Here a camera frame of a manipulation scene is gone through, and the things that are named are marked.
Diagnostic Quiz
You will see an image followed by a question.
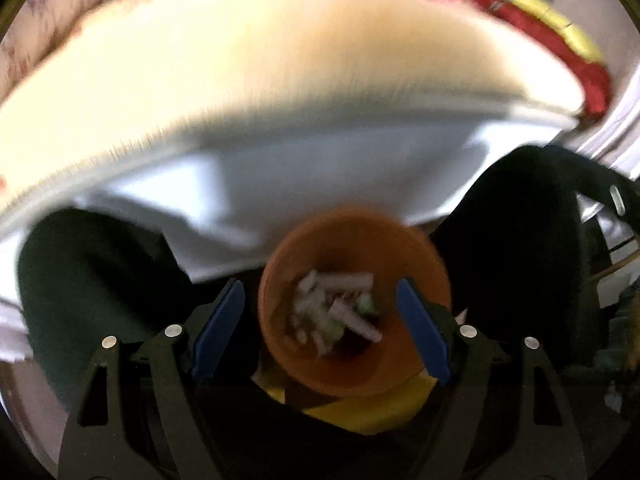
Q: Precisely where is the orange trash bin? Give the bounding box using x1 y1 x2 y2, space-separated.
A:
258 209 451 398

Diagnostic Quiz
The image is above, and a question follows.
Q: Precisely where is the yellow bag under bin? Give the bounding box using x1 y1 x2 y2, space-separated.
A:
267 374 440 436

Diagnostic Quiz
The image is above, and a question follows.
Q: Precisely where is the white bed sheet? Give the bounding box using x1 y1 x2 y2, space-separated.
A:
0 94 582 361

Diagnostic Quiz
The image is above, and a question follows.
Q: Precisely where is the red cloth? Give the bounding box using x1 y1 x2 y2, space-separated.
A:
471 0 612 119

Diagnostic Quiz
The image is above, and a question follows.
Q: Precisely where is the floral plush bed blanket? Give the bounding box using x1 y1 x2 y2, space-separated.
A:
1 0 587 214

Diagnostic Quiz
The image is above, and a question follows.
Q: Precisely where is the yellow cartoon pillow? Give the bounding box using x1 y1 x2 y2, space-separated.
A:
508 0 605 65

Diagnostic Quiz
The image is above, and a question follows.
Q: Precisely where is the floral pink pillow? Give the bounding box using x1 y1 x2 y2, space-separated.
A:
1 0 108 96

